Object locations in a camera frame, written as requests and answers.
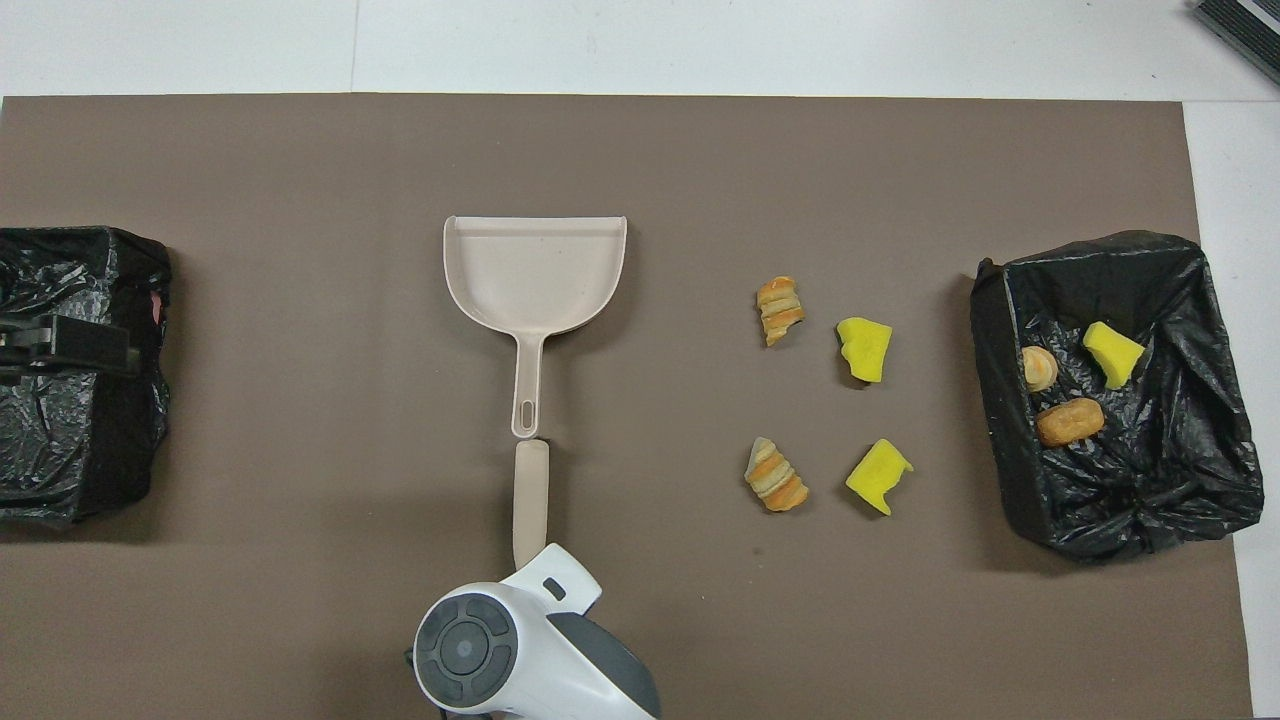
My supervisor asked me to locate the yellow sponge piece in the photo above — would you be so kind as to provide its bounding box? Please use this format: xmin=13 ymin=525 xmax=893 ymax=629
xmin=836 ymin=316 xmax=894 ymax=384
xmin=1083 ymin=321 xmax=1146 ymax=391
xmin=845 ymin=438 xmax=914 ymax=517

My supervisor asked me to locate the croissant with olive tip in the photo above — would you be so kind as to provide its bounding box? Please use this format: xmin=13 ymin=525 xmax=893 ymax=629
xmin=744 ymin=436 xmax=811 ymax=513

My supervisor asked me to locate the black bagged bin pink spot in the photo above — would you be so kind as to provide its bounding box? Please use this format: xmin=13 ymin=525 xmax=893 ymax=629
xmin=0 ymin=226 xmax=173 ymax=529

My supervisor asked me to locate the pale bread piece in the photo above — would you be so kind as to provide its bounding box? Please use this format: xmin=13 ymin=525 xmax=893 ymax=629
xmin=1021 ymin=345 xmax=1059 ymax=394

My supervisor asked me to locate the beige plastic dustpan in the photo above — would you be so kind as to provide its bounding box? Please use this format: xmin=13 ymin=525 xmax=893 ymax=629
xmin=443 ymin=215 xmax=629 ymax=439

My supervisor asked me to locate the dark ribbed object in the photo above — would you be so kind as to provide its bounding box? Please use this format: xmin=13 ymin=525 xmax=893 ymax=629
xmin=1195 ymin=0 xmax=1280 ymax=86

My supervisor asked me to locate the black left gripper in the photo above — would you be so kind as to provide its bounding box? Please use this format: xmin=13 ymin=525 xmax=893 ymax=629
xmin=0 ymin=314 xmax=142 ymax=381

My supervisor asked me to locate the beige hand brush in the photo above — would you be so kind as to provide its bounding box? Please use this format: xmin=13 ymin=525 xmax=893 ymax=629
xmin=512 ymin=440 xmax=551 ymax=571

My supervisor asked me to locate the brown bread roll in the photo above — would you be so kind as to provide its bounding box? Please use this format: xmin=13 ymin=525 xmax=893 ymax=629
xmin=1036 ymin=397 xmax=1107 ymax=448

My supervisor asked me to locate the brown paper table mat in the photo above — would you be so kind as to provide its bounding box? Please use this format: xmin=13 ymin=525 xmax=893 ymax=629
xmin=0 ymin=93 xmax=1253 ymax=720

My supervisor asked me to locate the orange striped croissant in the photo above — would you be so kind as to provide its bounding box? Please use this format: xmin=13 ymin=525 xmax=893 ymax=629
xmin=755 ymin=276 xmax=807 ymax=348

